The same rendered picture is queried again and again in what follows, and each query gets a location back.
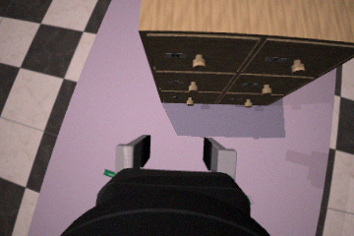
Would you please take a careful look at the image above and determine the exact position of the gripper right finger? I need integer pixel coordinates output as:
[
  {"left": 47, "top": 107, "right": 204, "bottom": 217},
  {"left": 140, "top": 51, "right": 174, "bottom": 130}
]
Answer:
[{"left": 203, "top": 138, "right": 237, "bottom": 181}]

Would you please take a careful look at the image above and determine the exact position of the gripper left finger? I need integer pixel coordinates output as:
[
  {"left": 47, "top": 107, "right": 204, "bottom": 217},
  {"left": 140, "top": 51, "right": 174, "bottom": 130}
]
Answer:
[{"left": 115, "top": 135, "right": 150, "bottom": 175}]

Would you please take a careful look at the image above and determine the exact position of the small wooden chest of drawers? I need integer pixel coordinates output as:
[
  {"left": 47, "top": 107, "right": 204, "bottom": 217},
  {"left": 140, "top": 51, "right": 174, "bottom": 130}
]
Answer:
[{"left": 139, "top": 0, "right": 354, "bottom": 106}]

